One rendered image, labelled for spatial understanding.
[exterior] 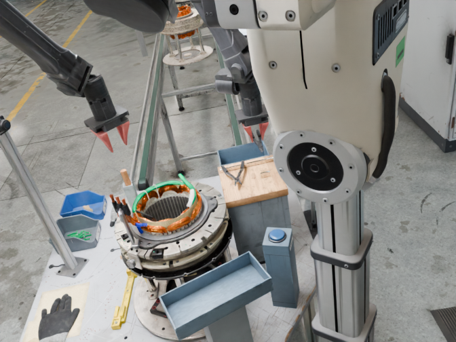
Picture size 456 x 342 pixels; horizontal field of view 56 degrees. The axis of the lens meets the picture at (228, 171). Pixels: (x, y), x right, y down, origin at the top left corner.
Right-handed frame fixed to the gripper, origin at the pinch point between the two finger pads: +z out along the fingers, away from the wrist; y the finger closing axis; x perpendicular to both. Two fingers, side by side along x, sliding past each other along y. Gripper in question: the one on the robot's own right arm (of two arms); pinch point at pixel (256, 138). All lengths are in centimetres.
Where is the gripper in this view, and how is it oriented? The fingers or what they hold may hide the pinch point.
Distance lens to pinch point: 131.2
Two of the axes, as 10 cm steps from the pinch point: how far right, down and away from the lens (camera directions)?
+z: 1.6, 8.1, 5.7
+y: -9.7, 2.2, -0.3
